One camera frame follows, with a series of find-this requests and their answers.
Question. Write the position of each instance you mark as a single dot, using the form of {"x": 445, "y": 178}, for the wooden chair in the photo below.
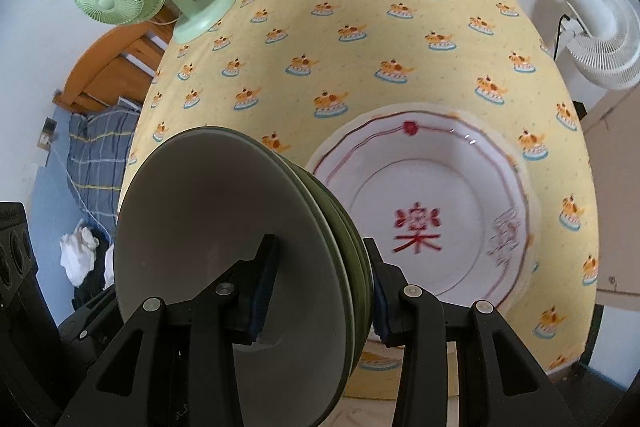
{"x": 100, "y": 72}

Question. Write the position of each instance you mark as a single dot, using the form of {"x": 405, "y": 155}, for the beige door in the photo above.
{"x": 620, "y": 207}

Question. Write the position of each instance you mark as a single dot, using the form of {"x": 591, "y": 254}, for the red rimmed white plate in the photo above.
{"x": 440, "y": 187}

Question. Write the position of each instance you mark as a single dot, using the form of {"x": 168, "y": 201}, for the white cloth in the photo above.
{"x": 80, "y": 257}

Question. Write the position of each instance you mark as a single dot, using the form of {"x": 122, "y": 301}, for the dark cloth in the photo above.
{"x": 102, "y": 272}

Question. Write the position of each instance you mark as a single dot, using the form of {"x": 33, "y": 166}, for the yellow printed tablecloth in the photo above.
{"x": 350, "y": 72}

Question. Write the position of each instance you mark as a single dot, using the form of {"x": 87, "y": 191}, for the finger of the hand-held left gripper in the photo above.
{"x": 85, "y": 322}

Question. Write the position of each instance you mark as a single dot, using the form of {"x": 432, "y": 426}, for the large orange floral plate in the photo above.
{"x": 487, "y": 121}

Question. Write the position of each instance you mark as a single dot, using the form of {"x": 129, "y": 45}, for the blue plaid bedding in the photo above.
{"x": 95, "y": 157}

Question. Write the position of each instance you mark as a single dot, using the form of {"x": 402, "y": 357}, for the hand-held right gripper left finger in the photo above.
{"x": 250, "y": 302}

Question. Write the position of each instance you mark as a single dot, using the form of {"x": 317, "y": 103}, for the white fan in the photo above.
{"x": 600, "y": 22}

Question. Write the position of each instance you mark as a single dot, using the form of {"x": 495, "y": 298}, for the wall socket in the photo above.
{"x": 48, "y": 127}

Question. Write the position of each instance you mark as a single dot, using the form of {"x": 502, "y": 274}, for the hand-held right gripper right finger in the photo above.
{"x": 385, "y": 307}

